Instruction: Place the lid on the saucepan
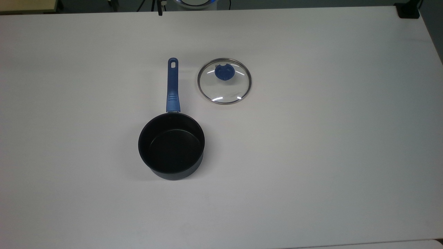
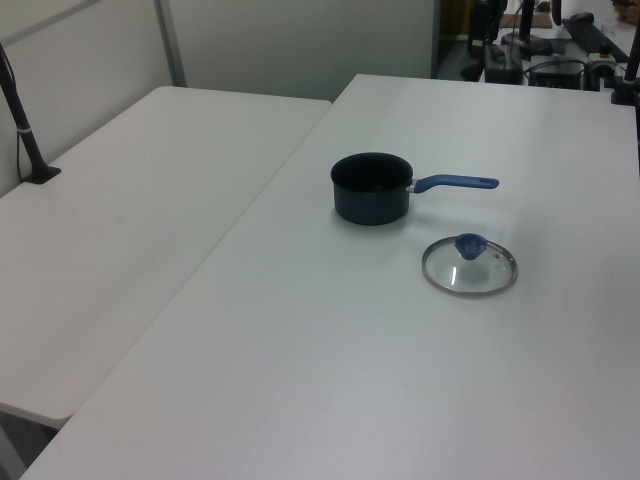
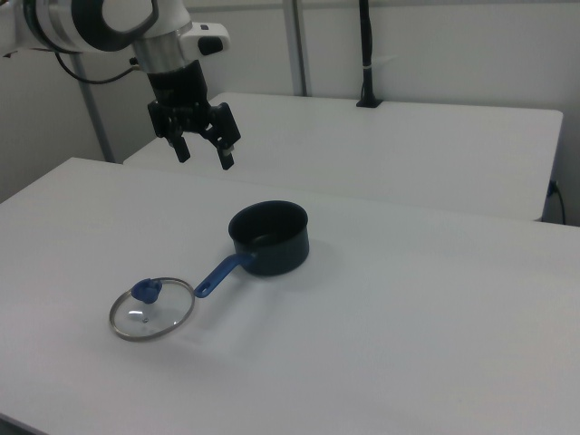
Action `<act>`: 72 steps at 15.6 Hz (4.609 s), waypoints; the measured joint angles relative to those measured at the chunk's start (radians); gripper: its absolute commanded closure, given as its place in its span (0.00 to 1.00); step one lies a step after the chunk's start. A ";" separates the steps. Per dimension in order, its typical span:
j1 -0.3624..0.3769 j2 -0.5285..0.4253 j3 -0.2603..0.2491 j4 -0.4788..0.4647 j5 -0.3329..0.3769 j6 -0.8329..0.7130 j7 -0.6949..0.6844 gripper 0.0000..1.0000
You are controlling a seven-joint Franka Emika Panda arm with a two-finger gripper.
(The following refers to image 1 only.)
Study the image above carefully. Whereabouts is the glass lid with blue knob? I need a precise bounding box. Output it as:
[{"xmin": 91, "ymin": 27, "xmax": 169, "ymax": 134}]
[{"xmin": 197, "ymin": 58, "xmax": 252, "ymax": 105}]

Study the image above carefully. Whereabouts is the black table clamp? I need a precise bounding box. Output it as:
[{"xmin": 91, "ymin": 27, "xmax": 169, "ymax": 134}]
[{"xmin": 395, "ymin": 1, "xmax": 422, "ymax": 19}]

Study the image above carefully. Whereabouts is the light wooden desk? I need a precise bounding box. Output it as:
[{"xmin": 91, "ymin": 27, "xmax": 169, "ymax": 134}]
[{"xmin": 0, "ymin": 0, "xmax": 58, "ymax": 15}]

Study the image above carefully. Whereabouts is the black saucepan with blue handle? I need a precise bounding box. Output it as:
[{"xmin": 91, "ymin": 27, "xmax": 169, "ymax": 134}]
[{"xmin": 138, "ymin": 57, "xmax": 206, "ymax": 181}]

